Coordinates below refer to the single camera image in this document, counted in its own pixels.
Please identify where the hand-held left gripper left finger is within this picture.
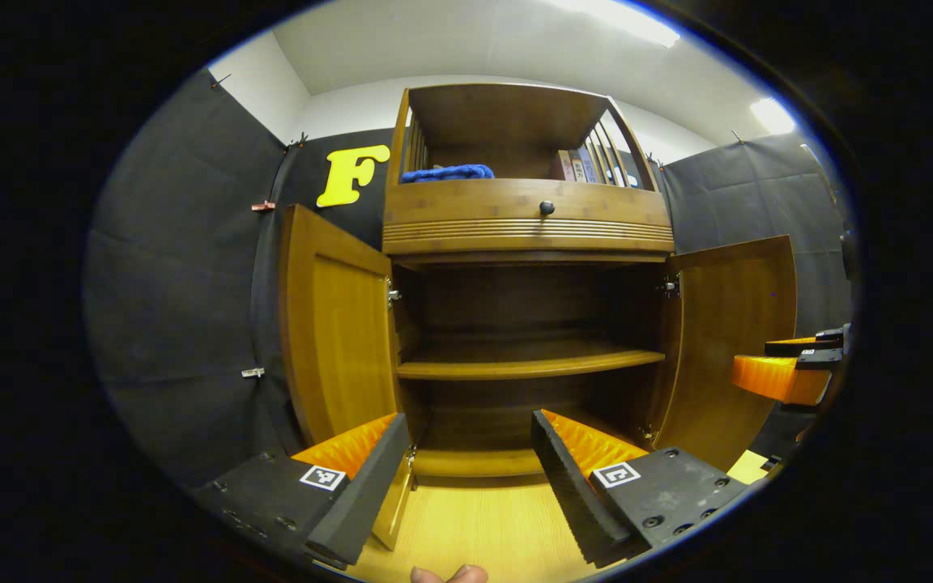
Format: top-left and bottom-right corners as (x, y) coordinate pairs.
(192, 412), (411, 567)

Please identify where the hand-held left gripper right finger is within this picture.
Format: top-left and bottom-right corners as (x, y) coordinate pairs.
(530, 409), (752, 569)

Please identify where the wooden shoe cabinet door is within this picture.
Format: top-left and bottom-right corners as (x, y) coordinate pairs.
(649, 235), (798, 472)
(279, 204), (416, 551)

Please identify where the wooden inner cabinet shelf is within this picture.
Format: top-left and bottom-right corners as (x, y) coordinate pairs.
(396, 340), (667, 381)

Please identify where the ceiling light panel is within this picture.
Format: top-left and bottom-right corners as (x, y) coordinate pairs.
(750, 97), (797, 134)
(547, 0), (682, 48)

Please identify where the wooden drawer with black knob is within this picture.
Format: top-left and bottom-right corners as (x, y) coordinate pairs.
(382, 178), (675, 256)

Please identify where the blue folded towel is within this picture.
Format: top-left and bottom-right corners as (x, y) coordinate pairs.
(400, 164), (496, 184)

